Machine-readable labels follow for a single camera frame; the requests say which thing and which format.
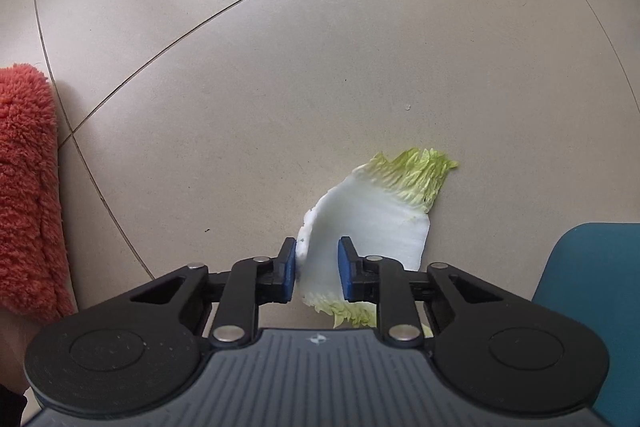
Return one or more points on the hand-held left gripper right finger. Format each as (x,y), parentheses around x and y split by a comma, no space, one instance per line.
(345,267)

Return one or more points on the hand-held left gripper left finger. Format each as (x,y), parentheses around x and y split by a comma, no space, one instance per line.
(287,269)

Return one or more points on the napa cabbage leaf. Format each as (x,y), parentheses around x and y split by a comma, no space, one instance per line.
(370,222)

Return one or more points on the teal plastic bin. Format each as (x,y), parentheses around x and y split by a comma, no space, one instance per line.
(595,267)

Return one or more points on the orange fuzzy cloth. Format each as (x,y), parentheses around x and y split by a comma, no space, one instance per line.
(25,187)

